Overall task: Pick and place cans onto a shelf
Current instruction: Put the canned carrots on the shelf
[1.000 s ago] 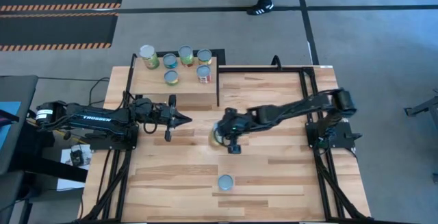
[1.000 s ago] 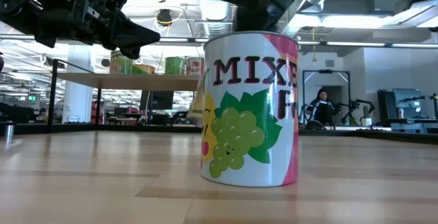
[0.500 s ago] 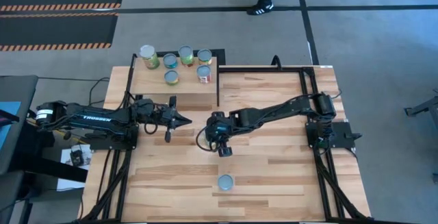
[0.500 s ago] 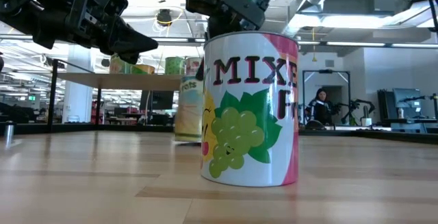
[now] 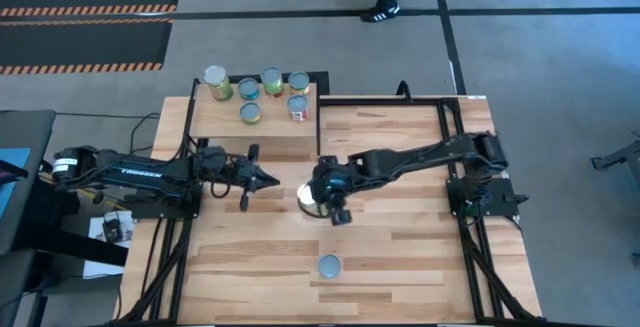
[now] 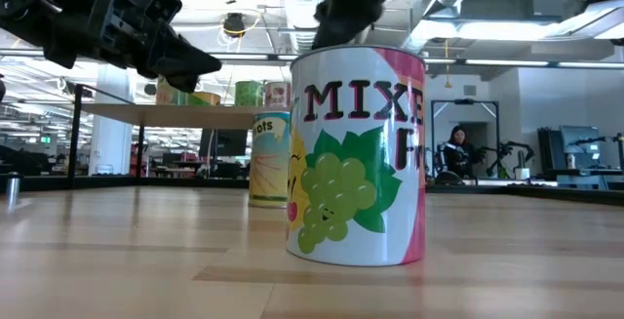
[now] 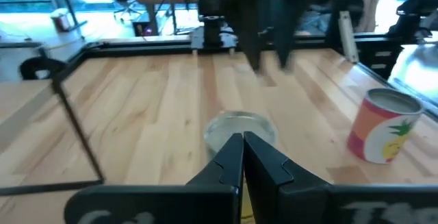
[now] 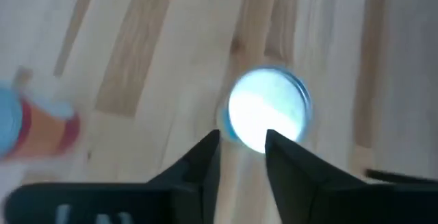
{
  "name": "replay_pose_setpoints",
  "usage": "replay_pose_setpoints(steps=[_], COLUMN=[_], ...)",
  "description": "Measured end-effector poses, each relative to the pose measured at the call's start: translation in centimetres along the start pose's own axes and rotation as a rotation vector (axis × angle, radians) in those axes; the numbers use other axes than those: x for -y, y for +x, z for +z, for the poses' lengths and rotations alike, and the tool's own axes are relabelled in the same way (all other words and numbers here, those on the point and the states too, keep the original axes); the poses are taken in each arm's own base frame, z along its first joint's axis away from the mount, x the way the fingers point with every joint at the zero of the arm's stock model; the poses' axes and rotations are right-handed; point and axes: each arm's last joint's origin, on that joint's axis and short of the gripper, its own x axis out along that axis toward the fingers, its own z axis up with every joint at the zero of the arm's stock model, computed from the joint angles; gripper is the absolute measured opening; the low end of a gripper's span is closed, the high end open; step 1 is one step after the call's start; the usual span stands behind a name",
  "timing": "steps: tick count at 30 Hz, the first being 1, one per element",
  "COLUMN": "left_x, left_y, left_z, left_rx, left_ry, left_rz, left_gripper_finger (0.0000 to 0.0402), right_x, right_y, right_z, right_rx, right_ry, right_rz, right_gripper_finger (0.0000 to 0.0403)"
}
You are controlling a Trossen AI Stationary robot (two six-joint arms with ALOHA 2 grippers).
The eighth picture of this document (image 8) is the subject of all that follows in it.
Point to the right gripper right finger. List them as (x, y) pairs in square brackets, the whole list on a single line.
[(308, 189)]

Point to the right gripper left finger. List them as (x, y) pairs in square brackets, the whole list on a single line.
[(191, 189)]

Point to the teal and yellow can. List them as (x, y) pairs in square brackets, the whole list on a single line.
[(270, 107)]

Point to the diced tomatoes can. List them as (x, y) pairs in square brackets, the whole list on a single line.
[(44, 131)]

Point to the black aluminium rig frame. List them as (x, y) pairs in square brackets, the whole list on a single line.
[(403, 177)]

